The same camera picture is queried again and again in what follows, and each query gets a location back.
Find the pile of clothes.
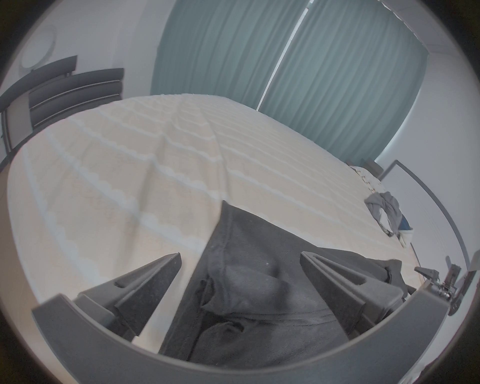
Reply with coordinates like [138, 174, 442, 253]
[364, 191, 414, 246]

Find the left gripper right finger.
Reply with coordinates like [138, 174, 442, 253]
[300, 251, 404, 334]

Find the white round mirror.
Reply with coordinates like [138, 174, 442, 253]
[20, 25, 57, 70]

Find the black T-shirt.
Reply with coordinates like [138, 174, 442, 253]
[159, 200, 417, 366]

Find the blue-green curtain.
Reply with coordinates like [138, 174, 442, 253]
[150, 0, 309, 111]
[259, 0, 429, 163]

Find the bed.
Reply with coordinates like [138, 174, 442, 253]
[7, 94, 471, 361]

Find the grey bedside table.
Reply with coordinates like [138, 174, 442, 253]
[362, 157, 384, 178]

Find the white printed pillow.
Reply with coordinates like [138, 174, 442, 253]
[350, 165, 384, 193]

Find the black chest of drawers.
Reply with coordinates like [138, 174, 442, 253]
[0, 55, 124, 158]

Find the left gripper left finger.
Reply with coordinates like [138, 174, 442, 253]
[77, 252, 182, 340]

